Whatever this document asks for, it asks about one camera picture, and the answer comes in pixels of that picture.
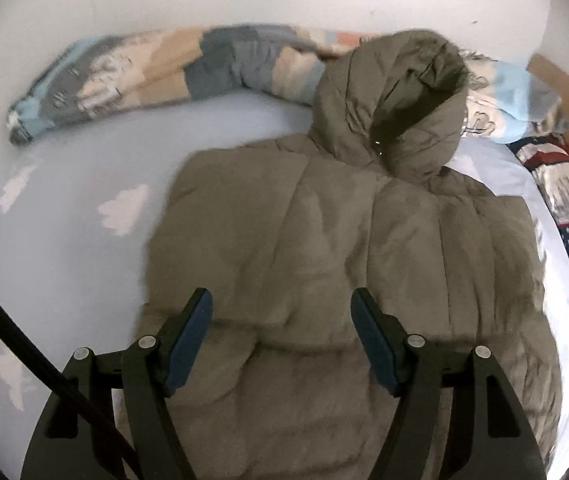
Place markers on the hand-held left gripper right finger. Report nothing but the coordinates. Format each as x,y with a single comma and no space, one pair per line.
374,345

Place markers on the olive hooded puffer jacket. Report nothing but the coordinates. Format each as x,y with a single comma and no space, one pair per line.
339,235

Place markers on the light blue cloud bed sheet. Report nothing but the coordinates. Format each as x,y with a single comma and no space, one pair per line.
89,260

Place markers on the patchwork quilt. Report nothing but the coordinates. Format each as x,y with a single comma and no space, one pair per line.
214,70

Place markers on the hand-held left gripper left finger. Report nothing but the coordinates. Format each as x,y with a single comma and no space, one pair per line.
189,340

